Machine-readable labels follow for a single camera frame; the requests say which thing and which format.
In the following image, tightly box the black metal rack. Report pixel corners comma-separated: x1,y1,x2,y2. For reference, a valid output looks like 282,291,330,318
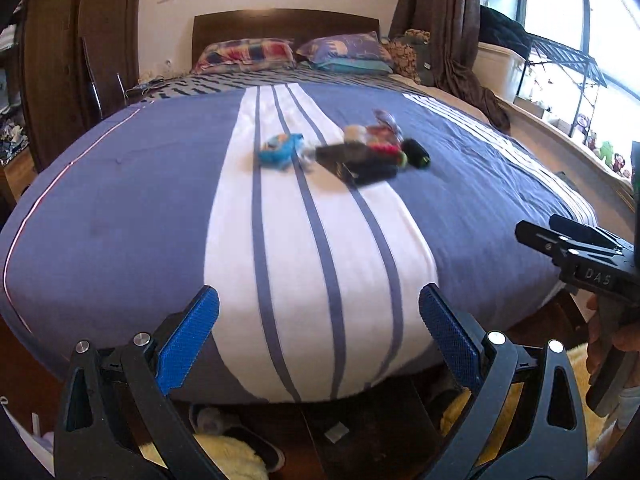
519,32,609,137

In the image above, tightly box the flat black box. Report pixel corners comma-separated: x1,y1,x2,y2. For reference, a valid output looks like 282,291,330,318
315,142,398,186

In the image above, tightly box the teal pillow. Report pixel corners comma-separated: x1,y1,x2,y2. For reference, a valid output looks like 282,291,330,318
311,57,394,77

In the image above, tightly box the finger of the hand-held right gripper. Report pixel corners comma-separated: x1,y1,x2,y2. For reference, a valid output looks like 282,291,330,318
549,214,637,253
515,220,618,267

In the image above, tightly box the purple printed pillow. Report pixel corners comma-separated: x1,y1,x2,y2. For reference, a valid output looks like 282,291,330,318
296,31,394,68

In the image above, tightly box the brown patterned cushion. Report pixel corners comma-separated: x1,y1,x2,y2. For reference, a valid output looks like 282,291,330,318
382,29,431,84

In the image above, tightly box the dark wooden headboard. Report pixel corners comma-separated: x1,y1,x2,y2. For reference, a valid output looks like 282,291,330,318
191,8,381,72

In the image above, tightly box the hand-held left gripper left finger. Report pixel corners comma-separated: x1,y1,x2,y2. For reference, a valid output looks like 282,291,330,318
54,285,221,480

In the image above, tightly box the black jacket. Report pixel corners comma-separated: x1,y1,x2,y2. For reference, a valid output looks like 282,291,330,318
478,5,533,59

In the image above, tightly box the person's right hand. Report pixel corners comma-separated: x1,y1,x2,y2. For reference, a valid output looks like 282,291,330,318
586,294,640,361

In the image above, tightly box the colourful snack packet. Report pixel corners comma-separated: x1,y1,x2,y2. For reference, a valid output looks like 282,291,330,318
366,109,403,147

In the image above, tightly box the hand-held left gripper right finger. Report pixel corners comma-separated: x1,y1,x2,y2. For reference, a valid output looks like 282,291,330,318
419,282,588,480

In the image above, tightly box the blue toy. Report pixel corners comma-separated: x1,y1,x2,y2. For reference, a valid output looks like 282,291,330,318
258,132,306,170

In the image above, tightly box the grey patterned bed sheet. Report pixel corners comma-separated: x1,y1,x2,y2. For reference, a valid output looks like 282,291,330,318
132,71,416,107

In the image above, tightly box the black trash bin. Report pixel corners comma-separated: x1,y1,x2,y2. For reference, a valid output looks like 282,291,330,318
299,377,447,480

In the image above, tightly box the black cylinder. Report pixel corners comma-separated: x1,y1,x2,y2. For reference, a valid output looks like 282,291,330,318
401,138,432,170

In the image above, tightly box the blue white striped blanket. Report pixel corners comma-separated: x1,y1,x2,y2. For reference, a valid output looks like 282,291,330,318
0,79,598,406

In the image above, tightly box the dark grey cushion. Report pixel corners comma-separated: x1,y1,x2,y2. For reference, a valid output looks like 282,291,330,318
412,42,438,87

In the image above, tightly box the black white slipper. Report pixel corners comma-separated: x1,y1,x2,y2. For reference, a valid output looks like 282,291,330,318
189,404,287,472

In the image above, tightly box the white storage box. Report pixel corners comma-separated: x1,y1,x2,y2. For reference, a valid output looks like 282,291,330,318
472,42,527,104

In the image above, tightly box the brown curtain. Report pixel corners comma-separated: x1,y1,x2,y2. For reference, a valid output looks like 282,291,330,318
389,0,512,134

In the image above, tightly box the brown wooden wardrobe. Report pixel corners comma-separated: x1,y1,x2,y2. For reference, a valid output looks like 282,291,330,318
20,0,147,173

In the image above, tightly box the yellow fluffy rug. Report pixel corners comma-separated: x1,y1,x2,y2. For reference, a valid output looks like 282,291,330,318
142,340,618,480

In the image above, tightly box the plaid pillow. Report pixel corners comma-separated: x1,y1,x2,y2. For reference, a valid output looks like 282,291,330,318
192,38,299,76

